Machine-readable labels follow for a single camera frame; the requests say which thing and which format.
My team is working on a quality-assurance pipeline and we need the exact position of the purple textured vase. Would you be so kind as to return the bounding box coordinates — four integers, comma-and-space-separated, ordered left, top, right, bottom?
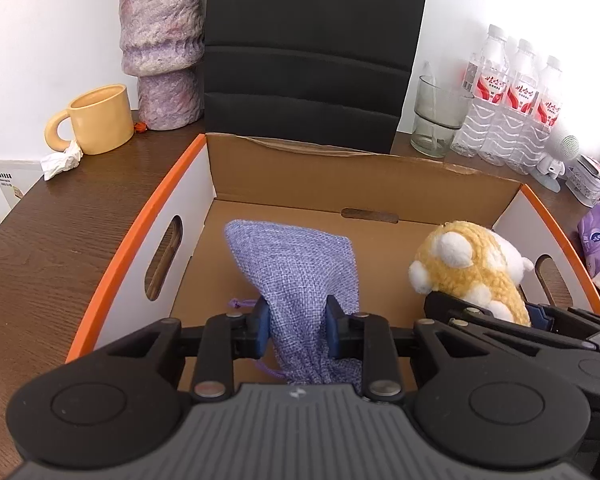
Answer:
117, 0, 207, 131

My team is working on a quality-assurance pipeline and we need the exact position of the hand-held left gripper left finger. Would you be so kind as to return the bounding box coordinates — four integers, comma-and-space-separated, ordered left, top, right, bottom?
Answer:
100, 297, 272, 403

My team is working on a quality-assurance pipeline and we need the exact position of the white lidded storage box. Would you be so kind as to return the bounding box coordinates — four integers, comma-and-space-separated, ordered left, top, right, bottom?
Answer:
565, 155, 600, 208

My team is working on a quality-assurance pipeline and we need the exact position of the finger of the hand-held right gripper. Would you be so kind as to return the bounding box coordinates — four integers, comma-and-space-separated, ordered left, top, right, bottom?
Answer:
526, 302, 600, 334
424, 291, 600, 356

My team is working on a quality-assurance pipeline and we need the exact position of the yellow mug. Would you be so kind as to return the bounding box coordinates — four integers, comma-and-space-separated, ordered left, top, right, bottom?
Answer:
45, 84, 135, 156

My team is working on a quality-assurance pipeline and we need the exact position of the black paper bag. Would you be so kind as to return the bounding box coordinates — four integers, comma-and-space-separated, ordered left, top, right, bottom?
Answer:
202, 0, 432, 156

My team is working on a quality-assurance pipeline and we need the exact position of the white robot-shaped speaker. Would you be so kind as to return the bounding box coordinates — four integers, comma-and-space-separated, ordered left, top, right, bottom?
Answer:
530, 132, 581, 193

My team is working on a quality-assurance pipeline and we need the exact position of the white booklet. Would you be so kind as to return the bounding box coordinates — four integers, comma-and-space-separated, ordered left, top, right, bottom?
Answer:
0, 159, 46, 251

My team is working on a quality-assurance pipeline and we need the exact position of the yellow and white plush toy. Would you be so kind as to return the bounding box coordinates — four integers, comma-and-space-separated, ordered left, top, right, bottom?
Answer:
407, 220, 535, 328

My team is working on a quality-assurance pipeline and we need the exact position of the small crumpled white tissue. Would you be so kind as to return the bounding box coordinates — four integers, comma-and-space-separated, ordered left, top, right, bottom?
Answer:
41, 140, 84, 181

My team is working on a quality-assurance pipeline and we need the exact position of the orange-rimmed cardboard box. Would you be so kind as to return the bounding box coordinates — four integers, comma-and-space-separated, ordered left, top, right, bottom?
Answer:
65, 132, 600, 388

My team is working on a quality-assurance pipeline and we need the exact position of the purple burlap drawstring pouch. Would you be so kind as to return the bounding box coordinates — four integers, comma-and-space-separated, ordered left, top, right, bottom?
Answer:
224, 219, 362, 387

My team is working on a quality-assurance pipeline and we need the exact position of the clear drinking glass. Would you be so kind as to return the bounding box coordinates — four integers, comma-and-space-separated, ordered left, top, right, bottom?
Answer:
410, 62, 475, 159

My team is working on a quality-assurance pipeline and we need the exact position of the red-label water bottle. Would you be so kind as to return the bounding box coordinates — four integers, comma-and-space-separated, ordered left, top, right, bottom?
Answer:
450, 23, 511, 158
507, 55, 565, 176
477, 37, 539, 167

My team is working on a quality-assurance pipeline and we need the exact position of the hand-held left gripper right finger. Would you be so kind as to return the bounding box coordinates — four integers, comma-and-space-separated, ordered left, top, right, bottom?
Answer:
325, 295, 481, 403

